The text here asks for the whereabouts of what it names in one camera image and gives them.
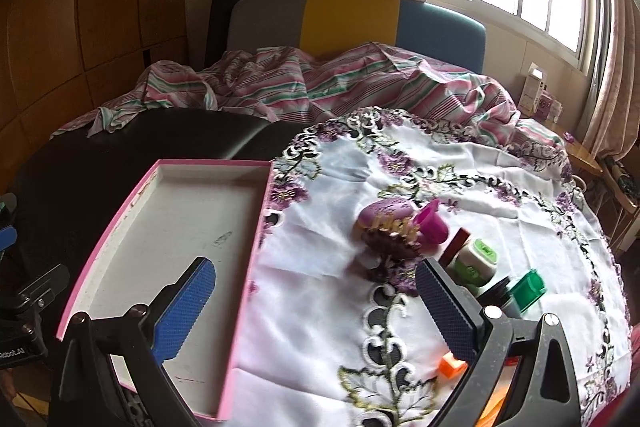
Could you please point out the grey yellow blue headboard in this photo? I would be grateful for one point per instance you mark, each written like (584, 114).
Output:
(350, 22)

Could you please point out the pink cardboard box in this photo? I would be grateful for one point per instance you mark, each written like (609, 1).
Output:
(175, 227)

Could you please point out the wooden bedside table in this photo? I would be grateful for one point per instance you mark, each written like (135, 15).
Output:
(585, 159)

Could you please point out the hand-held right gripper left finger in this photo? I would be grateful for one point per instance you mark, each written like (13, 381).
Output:
(185, 307)

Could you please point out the pink striped bedsheet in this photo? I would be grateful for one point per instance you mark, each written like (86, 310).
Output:
(300, 82)

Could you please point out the tall white carton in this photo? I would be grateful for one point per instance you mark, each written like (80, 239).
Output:
(532, 92)

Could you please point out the magenta plastic cup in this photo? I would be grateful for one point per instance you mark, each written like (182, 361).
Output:
(432, 227)

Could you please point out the black rolled mat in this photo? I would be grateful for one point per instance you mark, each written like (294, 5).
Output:
(222, 22)

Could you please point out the red notched block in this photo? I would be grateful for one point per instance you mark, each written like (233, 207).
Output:
(456, 244)

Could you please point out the white green plug-in device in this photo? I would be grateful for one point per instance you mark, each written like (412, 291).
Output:
(472, 267)

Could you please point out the white embroidered floral tablecloth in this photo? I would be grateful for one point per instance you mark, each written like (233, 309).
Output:
(325, 232)

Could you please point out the green boot-shaped toy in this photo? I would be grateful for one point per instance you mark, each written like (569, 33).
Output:
(527, 294)

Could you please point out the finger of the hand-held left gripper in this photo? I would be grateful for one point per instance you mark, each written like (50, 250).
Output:
(6, 238)

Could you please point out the wooden wardrobe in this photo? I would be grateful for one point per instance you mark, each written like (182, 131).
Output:
(100, 7)

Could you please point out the small pink carton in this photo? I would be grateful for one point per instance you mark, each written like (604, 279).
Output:
(550, 107)

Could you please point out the orange cube block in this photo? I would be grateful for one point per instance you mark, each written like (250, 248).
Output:
(452, 366)

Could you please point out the purple oval case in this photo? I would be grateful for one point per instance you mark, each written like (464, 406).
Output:
(380, 212)

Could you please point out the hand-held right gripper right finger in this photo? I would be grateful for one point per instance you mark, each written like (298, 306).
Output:
(445, 312)

